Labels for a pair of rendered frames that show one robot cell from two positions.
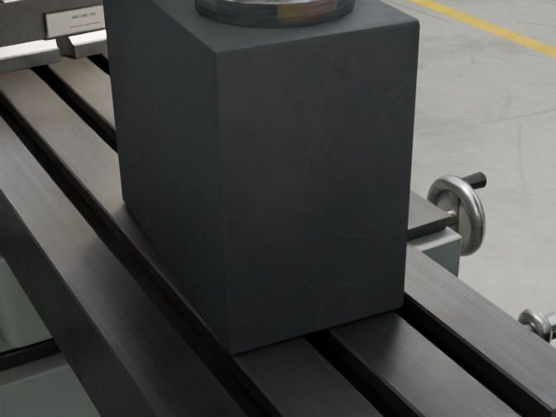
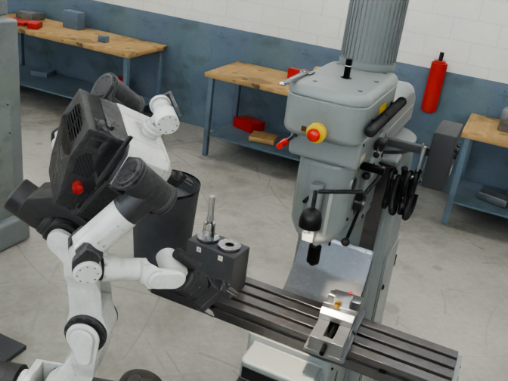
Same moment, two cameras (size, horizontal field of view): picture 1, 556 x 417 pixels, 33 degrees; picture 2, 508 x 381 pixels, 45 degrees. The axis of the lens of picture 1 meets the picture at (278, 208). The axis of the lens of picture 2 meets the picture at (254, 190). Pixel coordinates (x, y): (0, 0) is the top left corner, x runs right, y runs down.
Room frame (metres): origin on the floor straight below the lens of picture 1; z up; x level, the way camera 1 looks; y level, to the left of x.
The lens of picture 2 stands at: (2.28, -1.21, 2.33)
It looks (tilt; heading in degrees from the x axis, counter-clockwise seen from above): 24 degrees down; 141
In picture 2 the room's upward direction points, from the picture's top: 7 degrees clockwise
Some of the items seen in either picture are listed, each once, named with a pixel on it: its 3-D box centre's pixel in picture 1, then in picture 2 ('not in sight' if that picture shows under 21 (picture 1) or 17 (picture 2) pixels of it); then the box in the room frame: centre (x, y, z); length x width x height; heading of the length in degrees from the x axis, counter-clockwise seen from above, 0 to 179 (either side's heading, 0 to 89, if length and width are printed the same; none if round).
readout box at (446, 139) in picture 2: not in sight; (444, 155); (1.04, 0.64, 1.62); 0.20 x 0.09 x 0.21; 119
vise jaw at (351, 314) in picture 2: not in sight; (338, 314); (1.05, 0.24, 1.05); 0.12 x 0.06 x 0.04; 32
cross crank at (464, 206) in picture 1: (434, 222); not in sight; (1.14, -0.22, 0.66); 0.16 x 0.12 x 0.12; 119
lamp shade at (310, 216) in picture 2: not in sight; (311, 217); (1.05, 0.02, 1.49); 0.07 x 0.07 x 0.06
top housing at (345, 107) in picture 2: not in sight; (343, 100); (0.89, 0.23, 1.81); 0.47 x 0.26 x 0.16; 119
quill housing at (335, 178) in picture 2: not in sight; (325, 193); (0.90, 0.22, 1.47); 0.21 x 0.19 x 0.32; 29
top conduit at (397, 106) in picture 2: not in sight; (386, 115); (1.01, 0.32, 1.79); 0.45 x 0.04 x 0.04; 119
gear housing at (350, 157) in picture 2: not in sight; (339, 135); (0.88, 0.26, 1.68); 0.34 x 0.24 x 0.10; 119
